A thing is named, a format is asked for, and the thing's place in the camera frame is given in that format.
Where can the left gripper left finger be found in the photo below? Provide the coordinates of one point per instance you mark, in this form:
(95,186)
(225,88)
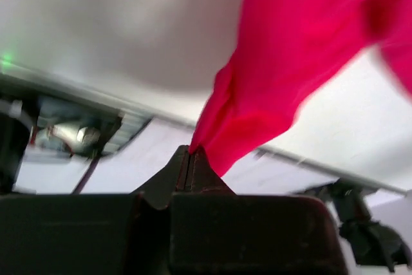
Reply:
(92,233)

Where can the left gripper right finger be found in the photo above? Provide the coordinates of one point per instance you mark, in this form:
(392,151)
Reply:
(214,231)

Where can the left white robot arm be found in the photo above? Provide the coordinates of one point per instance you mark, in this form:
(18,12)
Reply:
(372,243)

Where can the crimson red t-shirt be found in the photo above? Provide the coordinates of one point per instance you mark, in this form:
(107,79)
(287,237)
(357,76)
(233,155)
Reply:
(287,49)

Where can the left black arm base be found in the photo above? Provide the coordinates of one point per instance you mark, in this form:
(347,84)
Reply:
(52,131)

